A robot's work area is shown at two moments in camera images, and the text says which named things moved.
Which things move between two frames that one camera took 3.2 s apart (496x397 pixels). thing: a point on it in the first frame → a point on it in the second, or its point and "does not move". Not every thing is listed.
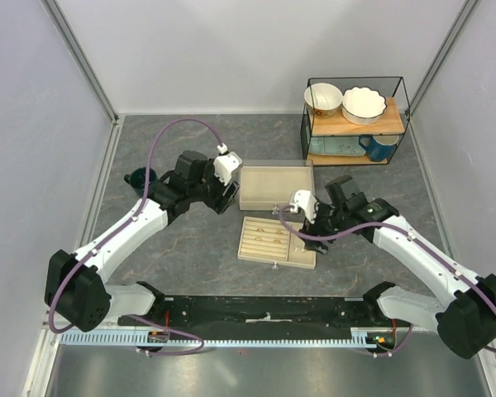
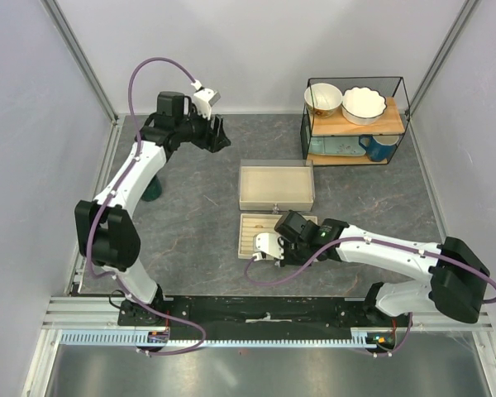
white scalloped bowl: x=362 y=105 does not move
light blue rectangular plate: x=336 y=146 does not move
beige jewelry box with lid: x=267 y=184 does not move
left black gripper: x=220 y=203 → x=214 y=140
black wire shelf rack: x=353 y=121 does not move
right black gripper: x=315 y=227 → x=288 y=260
